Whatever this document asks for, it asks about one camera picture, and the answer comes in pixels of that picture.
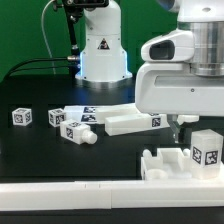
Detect rear long white bar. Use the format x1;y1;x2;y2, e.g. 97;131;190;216
95;103;138;124

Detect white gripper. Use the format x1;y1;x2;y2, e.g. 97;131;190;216
135;29;224;143

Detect white chair seat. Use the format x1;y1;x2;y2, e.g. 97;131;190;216
139;147;224;181

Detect flat white chair back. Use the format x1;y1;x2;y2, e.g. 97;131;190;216
64;105;97;124

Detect black camera stand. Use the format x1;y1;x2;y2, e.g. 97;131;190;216
53;0;109;76

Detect white chair nut cube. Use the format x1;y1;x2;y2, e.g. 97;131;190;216
12;108;32;126

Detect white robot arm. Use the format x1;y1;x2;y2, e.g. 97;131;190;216
76;0;224;129

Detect grey cable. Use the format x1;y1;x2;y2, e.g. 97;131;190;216
40;0;58;76

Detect white obstacle fence wall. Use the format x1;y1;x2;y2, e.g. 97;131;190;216
0;159;224;212

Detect black cables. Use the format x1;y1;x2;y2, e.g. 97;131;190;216
1;55;81;83

